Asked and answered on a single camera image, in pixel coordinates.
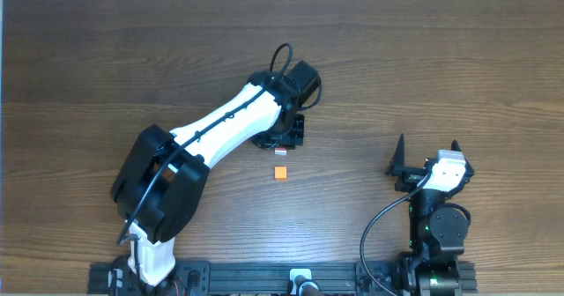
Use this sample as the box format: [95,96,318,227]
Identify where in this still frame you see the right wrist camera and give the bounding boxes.
[423,149,467,193]

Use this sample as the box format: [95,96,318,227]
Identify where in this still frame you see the mounting rail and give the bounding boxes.
[87,260,479,296]

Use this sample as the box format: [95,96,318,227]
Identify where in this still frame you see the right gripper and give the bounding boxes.
[385,133,475,192]

